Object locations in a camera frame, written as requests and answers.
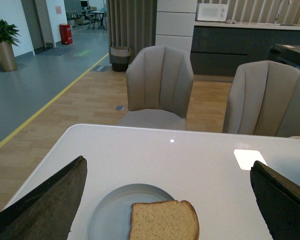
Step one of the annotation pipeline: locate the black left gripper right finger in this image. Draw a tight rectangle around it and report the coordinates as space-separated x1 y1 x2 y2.
250 161 300 240

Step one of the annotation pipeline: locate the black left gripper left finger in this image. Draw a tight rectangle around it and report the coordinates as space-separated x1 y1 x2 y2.
0 156 87 240

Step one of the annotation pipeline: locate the grey round plate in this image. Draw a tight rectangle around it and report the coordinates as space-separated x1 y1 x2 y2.
89 183 174 240

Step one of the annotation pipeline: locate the slice of brown bread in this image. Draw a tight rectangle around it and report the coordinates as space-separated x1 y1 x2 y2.
128 200 200 240

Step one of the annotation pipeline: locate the grey floor socket plate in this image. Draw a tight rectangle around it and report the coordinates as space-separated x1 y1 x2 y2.
115 105 125 111

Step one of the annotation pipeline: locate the beige chair right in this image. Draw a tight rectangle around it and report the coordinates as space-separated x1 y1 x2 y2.
222 60 300 138

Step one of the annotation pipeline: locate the beige chair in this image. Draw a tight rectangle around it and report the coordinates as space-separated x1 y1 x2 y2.
118 45 194 131
222 60 300 138

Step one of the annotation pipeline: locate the gold tall planter pot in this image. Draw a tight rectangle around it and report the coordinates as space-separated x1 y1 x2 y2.
0 41 17 72

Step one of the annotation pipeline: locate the woven laundry basket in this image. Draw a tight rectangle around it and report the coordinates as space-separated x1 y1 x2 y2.
110 42 133 72

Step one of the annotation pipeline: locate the dark grey kitchen counter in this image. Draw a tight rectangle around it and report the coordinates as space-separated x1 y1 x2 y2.
190 23 300 76

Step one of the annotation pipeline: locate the beige chair left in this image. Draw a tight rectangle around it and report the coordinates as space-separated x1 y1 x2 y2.
118 45 194 131

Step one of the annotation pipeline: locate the red fire extinguisher box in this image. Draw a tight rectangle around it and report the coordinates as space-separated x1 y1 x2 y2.
59 23 73 45

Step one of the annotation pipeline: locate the green potted plant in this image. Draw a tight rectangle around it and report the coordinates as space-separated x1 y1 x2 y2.
0 19 20 46

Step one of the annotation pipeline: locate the distant black-legged table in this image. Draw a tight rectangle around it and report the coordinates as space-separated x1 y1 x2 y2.
89 10 106 30

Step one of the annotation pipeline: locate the white microwave oven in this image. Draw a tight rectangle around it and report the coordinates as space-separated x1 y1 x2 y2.
195 3 229 22

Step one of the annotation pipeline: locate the beige slatted curtain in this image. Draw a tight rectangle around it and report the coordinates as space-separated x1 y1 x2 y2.
106 0 158 61

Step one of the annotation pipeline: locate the white pillar cabinet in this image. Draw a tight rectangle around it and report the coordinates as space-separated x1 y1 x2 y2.
155 0 197 54

